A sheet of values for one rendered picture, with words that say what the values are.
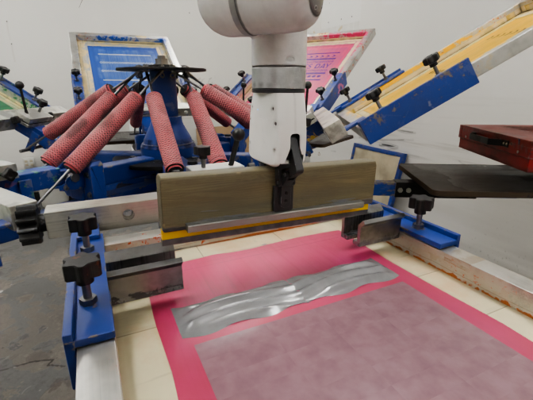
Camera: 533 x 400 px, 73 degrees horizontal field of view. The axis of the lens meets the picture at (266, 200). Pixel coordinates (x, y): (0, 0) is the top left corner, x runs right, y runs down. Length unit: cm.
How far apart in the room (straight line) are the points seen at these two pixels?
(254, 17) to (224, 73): 447
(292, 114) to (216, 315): 28
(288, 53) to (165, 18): 429
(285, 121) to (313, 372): 30
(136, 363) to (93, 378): 7
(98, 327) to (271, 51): 38
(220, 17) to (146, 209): 42
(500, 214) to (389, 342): 225
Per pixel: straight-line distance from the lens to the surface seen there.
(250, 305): 52
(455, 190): 124
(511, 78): 263
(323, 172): 57
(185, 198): 48
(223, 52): 490
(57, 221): 74
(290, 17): 41
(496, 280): 63
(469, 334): 55
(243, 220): 51
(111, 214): 74
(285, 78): 49
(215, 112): 160
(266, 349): 46
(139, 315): 54
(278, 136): 48
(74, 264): 47
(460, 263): 66
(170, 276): 53
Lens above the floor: 125
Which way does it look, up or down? 18 degrees down
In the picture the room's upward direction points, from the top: straight up
